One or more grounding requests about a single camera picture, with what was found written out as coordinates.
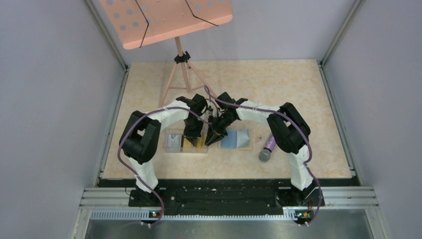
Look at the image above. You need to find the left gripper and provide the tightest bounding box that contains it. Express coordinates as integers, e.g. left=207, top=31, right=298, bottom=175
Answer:
left=184, top=117, right=205, bottom=146

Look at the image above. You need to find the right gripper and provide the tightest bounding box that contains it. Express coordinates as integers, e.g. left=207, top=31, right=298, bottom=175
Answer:
left=206, top=113, right=236, bottom=146

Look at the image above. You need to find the yellow credit card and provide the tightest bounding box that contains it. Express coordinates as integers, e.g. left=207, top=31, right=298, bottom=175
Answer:
left=181, top=138, right=208, bottom=153

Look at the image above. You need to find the clear plastic card box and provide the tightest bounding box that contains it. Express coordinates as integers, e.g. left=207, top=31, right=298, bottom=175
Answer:
left=163, top=129, right=208, bottom=153

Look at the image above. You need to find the purple glitter microphone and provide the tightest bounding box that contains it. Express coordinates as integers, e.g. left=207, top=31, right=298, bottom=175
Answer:
left=258, top=135, right=277, bottom=162

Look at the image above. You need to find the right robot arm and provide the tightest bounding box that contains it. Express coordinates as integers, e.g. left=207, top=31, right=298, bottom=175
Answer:
left=205, top=92, right=314, bottom=205

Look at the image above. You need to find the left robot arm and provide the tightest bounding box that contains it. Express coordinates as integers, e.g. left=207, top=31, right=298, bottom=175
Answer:
left=119, top=94, right=208, bottom=206

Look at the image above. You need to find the white grey credit card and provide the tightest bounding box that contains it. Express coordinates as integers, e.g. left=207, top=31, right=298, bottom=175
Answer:
left=166, top=134, right=181, bottom=151

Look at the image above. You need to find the pink music stand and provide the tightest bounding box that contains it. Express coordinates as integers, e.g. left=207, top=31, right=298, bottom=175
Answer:
left=100, top=0, right=233, bottom=106

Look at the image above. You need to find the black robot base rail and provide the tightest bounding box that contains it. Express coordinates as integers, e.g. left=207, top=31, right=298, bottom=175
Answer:
left=128, top=179, right=325, bottom=216

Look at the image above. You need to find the grey slotted cable duct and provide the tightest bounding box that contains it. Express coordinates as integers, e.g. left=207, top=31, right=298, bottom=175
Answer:
left=90, top=209, right=313, bottom=222

